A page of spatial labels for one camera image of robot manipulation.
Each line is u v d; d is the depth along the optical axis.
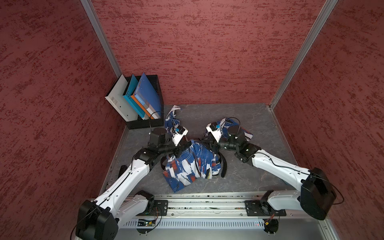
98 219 0.37
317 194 0.41
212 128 0.65
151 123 0.98
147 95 1.12
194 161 0.74
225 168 0.85
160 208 0.74
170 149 0.66
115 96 0.88
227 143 0.66
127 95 0.86
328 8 0.71
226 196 0.81
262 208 0.66
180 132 0.65
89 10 0.71
